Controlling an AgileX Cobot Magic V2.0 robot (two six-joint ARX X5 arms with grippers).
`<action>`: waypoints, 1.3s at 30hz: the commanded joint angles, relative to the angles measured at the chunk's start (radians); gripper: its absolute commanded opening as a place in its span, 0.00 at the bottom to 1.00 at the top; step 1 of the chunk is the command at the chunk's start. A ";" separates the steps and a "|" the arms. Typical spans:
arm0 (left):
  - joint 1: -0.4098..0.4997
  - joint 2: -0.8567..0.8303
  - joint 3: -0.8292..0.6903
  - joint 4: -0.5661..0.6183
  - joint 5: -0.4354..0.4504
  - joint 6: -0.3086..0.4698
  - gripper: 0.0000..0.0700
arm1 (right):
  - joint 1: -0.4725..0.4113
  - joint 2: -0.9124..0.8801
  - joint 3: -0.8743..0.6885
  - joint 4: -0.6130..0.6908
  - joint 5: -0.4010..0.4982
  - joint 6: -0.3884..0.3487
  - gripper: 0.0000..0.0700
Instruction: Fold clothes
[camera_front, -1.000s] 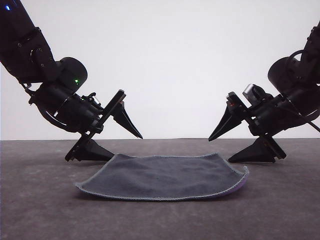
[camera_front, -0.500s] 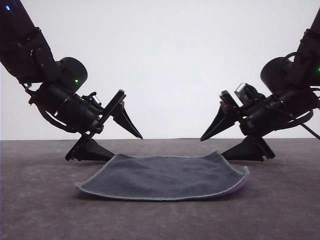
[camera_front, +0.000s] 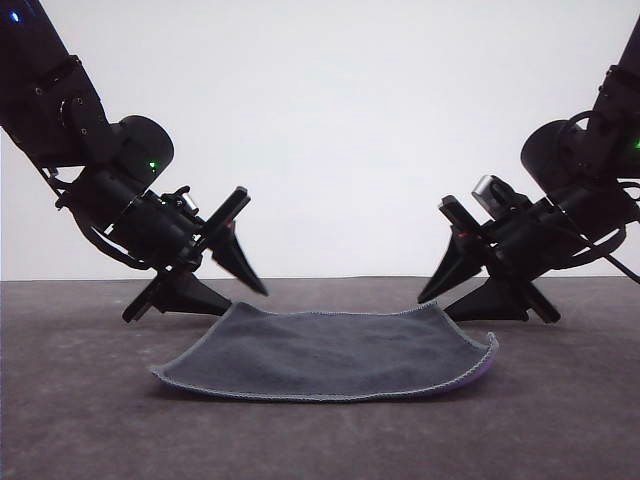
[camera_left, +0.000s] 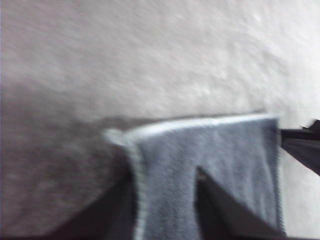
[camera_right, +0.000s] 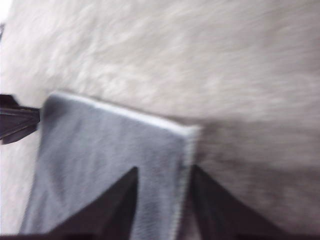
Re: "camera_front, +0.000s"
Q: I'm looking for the purple towel with grey hem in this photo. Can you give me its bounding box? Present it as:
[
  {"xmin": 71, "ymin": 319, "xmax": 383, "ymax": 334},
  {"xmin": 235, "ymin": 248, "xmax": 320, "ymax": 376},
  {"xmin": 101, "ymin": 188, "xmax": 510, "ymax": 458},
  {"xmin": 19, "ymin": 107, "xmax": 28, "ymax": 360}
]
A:
[{"xmin": 149, "ymin": 299, "xmax": 500, "ymax": 404}]

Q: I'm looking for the grey table cloth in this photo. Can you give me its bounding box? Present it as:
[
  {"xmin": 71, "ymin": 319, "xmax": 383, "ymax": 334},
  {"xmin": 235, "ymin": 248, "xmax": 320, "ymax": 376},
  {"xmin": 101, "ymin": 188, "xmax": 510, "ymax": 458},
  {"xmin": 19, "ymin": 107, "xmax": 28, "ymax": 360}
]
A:
[{"xmin": 0, "ymin": 276, "xmax": 640, "ymax": 480}]

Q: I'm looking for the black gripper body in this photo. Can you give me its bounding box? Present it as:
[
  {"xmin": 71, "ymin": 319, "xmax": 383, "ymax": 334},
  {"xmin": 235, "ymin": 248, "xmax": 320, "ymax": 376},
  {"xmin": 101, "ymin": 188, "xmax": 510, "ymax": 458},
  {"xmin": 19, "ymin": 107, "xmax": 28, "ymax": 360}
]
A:
[
  {"xmin": 106, "ymin": 185, "xmax": 252, "ymax": 323},
  {"xmin": 437, "ymin": 194, "xmax": 582, "ymax": 326}
]

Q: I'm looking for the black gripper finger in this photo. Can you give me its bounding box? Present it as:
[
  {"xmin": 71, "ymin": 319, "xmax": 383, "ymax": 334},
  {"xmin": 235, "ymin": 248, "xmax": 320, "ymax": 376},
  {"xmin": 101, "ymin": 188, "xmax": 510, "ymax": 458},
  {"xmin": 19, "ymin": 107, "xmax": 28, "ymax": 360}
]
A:
[
  {"xmin": 417, "ymin": 231, "xmax": 485, "ymax": 305},
  {"xmin": 151, "ymin": 275, "xmax": 235, "ymax": 317},
  {"xmin": 443, "ymin": 278, "xmax": 532, "ymax": 322},
  {"xmin": 211, "ymin": 223, "xmax": 271, "ymax": 297}
]

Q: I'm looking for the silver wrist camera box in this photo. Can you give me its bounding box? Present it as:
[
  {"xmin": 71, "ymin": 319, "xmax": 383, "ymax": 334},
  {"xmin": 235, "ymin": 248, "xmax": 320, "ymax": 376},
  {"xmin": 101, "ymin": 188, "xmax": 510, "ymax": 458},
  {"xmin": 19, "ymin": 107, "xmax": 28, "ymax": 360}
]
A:
[
  {"xmin": 471, "ymin": 174, "xmax": 532, "ymax": 222},
  {"xmin": 159, "ymin": 185, "xmax": 202, "ymax": 221}
]

